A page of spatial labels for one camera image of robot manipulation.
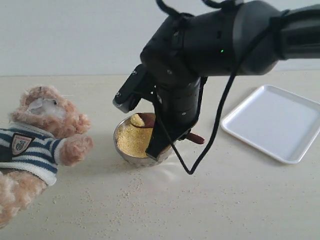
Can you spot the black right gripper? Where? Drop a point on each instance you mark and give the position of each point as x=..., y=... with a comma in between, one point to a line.
x=177, y=111

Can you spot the dark red wooden spoon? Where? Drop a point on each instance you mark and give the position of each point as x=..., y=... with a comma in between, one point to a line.
x=147, y=121

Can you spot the teddy bear striped sweater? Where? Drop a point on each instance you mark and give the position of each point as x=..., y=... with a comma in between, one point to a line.
x=45, y=131

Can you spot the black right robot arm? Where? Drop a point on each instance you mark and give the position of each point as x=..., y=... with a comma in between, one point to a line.
x=236, y=39

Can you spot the yellow-brown granular powder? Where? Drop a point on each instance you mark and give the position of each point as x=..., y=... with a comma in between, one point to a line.
x=133, y=141

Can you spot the steel bowl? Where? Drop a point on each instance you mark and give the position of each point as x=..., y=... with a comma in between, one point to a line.
x=141, y=162

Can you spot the white square plastic tray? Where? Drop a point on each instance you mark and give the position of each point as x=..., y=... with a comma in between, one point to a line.
x=277, y=122

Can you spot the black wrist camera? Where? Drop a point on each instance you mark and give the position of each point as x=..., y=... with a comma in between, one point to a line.
x=139, y=85

